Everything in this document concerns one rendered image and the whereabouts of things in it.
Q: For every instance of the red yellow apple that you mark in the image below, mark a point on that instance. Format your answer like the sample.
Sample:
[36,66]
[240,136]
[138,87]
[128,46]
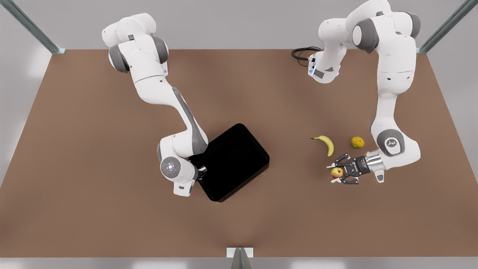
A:
[337,172]

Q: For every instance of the black storage box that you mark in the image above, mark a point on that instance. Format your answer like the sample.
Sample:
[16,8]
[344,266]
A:
[233,162]

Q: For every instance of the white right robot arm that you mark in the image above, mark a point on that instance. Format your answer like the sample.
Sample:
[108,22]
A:
[153,67]

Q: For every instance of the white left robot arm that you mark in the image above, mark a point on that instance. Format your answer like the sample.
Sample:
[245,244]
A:
[392,67]

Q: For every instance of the yellow banana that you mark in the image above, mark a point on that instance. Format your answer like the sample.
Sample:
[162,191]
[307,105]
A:
[327,143]

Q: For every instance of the green orange citrus fruit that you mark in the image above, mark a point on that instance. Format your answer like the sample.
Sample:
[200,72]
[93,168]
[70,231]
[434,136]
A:
[357,142]

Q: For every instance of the silver frame post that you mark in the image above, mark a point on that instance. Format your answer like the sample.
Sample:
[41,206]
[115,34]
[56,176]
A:
[31,26]
[444,26]
[239,258]

